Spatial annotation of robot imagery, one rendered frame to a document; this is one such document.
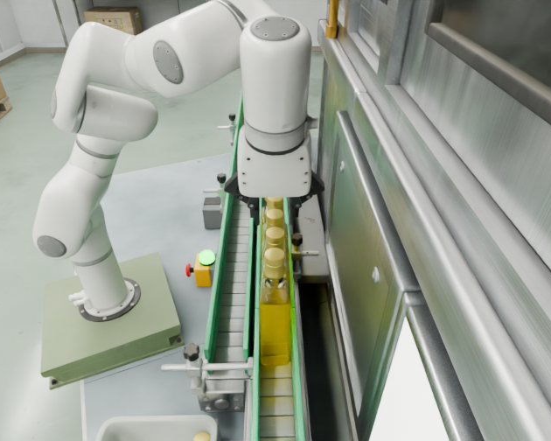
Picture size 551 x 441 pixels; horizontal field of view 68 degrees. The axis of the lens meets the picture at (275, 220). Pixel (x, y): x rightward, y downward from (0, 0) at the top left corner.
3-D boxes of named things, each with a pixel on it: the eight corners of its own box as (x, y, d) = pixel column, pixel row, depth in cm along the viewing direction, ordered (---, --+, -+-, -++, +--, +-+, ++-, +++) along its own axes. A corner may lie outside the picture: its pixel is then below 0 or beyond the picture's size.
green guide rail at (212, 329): (212, 374, 81) (208, 349, 76) (207, 374, 81) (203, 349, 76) (247, 84, 221) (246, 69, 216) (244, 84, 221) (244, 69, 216)
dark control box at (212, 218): (227, 229, 140) (226, 209, 135) (204, 229, 140) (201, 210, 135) (229, 215, 147) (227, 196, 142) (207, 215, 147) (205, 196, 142)
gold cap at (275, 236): (284, 256, 74) (285, 238, 71) (265, 257, 74) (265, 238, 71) (284, 244, 77) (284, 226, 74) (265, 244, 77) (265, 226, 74)
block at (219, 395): (246, 414, 82) (245, 395, 77) (198, 415, 81) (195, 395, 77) (247, 397, 84) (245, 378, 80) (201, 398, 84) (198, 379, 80)
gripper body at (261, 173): (314, 107, 52) (308, 169, 61) (234, 108, 52) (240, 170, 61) (318, 146, 48) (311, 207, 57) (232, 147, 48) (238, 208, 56)
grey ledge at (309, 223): (329, 300, 110) (332, 269, 103) (296, 300, 110) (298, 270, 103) (303, 143, 186) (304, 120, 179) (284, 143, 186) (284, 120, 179)
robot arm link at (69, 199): (128, 147, 86) (99, 185, 73) (98, 227, 98) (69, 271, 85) (83, 126, 83) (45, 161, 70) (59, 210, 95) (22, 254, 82)
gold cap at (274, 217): (284, 236, 79) (284, 219, 76) (266, 237, 79) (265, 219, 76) (283, 226, 82) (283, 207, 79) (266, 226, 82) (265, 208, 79)
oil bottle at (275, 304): (289, 366, 83) (291, 293, 70) (261, 367, 83) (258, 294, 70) (287, 343, 87) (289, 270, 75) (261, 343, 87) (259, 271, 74)
